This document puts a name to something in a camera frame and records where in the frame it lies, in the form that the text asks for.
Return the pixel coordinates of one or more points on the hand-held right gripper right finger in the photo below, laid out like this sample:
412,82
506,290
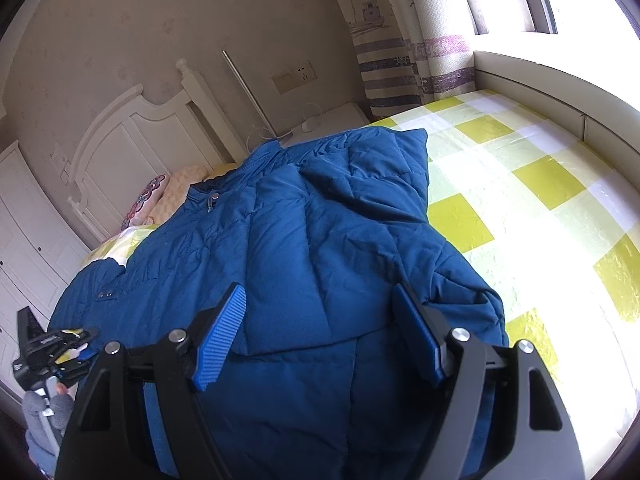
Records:
419,342

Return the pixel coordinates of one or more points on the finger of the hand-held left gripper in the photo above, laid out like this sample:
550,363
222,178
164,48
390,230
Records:
75,367
75,336

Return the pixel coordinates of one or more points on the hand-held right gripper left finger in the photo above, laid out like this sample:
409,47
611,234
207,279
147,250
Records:
222,342

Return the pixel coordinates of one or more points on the blue puffer jacket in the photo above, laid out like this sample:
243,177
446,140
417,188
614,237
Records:
325,240

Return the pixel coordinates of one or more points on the person's left hand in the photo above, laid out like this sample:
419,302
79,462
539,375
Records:
57,407

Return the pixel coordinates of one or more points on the white wardrobe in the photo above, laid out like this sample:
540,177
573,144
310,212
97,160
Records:
30,240

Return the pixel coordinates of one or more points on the floral patterned pillow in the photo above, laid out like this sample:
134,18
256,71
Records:
142,200

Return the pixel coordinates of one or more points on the pink pillow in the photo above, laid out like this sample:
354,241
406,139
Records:
182,182

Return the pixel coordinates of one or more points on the yellow checked bed sheet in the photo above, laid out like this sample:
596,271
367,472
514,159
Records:
525,185

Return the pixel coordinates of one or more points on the white wooden headboard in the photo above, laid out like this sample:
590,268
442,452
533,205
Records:
130,150

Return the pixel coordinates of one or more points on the white nightstand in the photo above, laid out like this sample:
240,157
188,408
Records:
335,120

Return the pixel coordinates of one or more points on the metal rod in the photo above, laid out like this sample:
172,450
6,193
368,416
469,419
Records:
250,97

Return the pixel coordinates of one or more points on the beige padded window ledge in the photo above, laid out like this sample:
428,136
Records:
550,90

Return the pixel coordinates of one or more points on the printed striped curtain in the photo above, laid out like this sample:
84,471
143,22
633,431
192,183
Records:
395,50

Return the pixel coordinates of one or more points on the wall switch plate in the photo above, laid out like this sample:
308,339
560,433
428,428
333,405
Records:
283,82

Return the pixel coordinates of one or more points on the wall socket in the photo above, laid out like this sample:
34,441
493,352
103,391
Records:
306,72

